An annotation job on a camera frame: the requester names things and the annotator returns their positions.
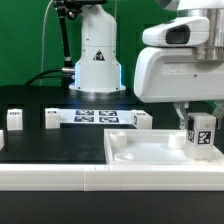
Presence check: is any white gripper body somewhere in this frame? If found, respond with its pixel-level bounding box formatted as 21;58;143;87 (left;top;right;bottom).
134;47;224;103

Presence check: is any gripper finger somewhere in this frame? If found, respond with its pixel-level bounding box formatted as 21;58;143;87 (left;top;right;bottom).
213;100;224;129
174;102;189;130

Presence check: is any white square tabletop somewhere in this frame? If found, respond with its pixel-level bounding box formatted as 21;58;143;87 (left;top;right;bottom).
104;129;224;165

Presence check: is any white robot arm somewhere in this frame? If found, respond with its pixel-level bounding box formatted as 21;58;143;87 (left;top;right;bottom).
71;0;224;127

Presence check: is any white sheet with tags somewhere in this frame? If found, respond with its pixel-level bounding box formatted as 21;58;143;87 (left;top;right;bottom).
59;109;131;124

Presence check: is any white U-shaped obstacle fence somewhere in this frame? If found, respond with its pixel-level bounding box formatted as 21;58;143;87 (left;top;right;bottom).
0;129;224;193

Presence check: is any black cable bundle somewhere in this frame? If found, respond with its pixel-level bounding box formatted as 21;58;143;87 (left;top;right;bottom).
23;67;76;87

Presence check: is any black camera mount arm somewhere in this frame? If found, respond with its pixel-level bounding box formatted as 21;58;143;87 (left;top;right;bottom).
53;0;107;68

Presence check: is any white cable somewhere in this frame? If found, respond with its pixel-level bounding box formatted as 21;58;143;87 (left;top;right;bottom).
39;0;55;86

